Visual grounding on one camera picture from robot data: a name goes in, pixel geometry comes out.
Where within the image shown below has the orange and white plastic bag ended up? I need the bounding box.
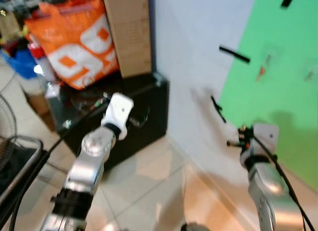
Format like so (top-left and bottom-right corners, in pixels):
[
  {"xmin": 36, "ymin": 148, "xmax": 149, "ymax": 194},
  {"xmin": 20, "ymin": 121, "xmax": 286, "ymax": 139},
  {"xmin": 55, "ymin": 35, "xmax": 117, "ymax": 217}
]
[{"xmin": 24, "ymin": 0, "xmax": 120, "ymax": 90}]

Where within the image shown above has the black floor fan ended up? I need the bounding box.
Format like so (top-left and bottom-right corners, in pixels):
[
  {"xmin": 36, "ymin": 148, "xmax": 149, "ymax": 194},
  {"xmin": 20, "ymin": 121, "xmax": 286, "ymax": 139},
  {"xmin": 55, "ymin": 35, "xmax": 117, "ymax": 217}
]
[{"xmin": 0, "ymin": 93, "xmax": 18, "ymax": 168}]

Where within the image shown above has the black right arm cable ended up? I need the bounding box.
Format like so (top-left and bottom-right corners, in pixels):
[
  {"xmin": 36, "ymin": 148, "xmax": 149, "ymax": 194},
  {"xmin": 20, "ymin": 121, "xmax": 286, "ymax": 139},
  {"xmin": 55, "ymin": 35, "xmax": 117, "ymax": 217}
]
[{"xmin": 250, "ymin": 131, "xmax": 317, "ymax": 231}]

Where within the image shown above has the black low cabinet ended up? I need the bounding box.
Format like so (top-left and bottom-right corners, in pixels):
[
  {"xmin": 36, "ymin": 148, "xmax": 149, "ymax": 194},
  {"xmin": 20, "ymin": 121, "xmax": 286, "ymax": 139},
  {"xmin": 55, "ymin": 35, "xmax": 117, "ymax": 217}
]
[{"xmin": 49, "ymin": 71, "xmax": 170, "ymax": 173}]

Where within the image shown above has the clear wall hook orange tip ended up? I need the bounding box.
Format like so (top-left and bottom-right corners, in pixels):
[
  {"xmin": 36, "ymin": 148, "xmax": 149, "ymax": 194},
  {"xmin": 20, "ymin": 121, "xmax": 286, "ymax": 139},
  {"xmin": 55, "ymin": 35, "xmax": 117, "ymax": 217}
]
[{"xmin": 255, "ymin": 53, "xmax": 274, "ymax": 83}]

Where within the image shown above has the black metal frame cart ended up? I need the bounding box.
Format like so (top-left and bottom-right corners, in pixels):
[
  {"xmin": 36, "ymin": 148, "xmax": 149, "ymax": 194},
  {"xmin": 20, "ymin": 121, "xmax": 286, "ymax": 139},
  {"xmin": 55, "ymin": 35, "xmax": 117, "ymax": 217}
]
[{"xmin": 0, "ymin": 136, "xmax": 46, "ymax": 208}]

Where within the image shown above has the tall brown cardboard box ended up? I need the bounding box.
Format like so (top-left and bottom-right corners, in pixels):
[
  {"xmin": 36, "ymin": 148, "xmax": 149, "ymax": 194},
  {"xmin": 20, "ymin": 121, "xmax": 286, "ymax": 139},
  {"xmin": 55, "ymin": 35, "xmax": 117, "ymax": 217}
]
[{"xmin": 101, "ymin": 0, "xmax": 153, "ymax": 78}]

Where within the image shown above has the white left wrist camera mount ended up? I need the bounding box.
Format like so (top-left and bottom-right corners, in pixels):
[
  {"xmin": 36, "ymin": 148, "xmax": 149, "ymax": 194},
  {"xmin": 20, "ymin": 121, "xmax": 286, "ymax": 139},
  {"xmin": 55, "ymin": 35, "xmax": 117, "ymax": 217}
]
[{"xmin": 101, "ymin": 92, "xmax": 135, "ymax": 130}]

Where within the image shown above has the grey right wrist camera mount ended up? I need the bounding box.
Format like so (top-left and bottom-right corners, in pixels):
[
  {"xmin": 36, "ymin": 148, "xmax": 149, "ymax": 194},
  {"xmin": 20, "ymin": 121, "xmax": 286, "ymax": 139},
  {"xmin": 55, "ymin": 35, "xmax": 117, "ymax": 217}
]
[{"xmin": 250, "ymin": 123, "xmax": 280, "ymax": 153}]

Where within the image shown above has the blue plastic container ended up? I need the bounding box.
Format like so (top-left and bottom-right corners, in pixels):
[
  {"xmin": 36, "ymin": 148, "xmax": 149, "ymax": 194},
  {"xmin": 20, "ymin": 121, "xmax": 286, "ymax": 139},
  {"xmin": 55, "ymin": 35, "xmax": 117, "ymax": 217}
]
[{"xmin": 2, "ymin": 49, "xmax": 38, "ymax": 80}]

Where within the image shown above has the thin black tape strip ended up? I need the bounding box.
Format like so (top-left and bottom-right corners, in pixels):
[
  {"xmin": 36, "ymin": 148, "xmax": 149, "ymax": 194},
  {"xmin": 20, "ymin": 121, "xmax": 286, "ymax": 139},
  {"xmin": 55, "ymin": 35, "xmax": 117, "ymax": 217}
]
[{"xmin": 210, "ymin": 95, "xmax": 228, "ymax": 124}]

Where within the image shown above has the green wall sheet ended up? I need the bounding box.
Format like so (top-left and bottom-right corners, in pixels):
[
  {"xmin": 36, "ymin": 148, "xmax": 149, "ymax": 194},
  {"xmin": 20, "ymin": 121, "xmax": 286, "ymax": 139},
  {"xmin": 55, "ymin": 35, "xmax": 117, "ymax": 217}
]
[{"xmin": 218, "ymin": 0, "xmax": 318, "ymax": 189}]

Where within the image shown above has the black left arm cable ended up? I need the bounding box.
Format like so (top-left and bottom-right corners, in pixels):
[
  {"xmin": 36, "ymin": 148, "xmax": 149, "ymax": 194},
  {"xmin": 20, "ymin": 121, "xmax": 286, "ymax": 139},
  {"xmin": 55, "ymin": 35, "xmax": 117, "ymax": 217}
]
[{"xmin": 7, "ymin": 98, "xmax": 111, "ymax": 231}]

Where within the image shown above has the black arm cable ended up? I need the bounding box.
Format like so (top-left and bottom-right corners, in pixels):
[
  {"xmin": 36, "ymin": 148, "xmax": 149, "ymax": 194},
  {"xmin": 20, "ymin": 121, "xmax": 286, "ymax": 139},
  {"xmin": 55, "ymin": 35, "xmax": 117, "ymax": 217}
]
[
  {"xmin": 250, "ymin": 131, "xmax": 317, "ymax": 231},
  {"xmin": 7, "ymin": 98, "xmax": 111, "ymax": 231}
]

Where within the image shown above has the long black tape strip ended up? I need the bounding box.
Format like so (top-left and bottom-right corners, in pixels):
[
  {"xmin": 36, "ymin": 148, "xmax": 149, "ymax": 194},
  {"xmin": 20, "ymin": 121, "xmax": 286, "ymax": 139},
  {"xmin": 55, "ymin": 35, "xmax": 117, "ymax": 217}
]
[{"xmin": 219, "ymin": 46, "xmax": 251, "ymax": 64}]

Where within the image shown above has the clear plastic jar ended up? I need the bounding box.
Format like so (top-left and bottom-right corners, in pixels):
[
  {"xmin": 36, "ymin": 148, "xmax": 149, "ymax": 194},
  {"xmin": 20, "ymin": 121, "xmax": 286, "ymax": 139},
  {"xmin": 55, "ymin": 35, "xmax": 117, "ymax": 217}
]
[{"xmin": 19, "ymin": 76, "xmax": 52, "ymax": 118}]

